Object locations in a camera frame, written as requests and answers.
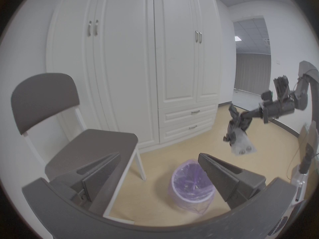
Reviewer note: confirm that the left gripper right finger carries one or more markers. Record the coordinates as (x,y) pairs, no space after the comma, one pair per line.
(224,178)

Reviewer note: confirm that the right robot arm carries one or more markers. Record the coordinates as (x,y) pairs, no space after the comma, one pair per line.
(302,101)

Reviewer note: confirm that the white wardrobe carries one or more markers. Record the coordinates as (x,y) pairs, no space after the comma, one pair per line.
(129,71)

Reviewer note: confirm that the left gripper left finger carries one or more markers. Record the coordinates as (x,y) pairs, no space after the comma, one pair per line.
(97,175)

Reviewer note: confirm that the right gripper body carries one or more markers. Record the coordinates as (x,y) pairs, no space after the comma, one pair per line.
(279,108)

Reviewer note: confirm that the dark grey white-legged chair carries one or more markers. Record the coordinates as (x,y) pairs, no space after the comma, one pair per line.
(42,101)

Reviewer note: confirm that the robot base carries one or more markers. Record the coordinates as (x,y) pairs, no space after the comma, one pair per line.
(311,136)

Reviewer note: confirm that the clear printed wrapper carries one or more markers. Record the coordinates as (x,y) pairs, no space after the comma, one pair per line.
(243,143)

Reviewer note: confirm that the purple plastic bag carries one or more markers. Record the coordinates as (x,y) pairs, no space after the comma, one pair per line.
(189,180)

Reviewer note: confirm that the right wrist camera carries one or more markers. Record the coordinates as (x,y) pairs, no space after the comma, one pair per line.
(281,86)

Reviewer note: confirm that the white trash bin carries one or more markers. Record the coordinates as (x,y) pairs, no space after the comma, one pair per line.
(178,195)

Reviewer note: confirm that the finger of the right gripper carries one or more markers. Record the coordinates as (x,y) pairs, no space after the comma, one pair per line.
(253,114)

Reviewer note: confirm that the grey curtain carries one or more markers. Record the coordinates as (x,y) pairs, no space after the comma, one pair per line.
(253,73)

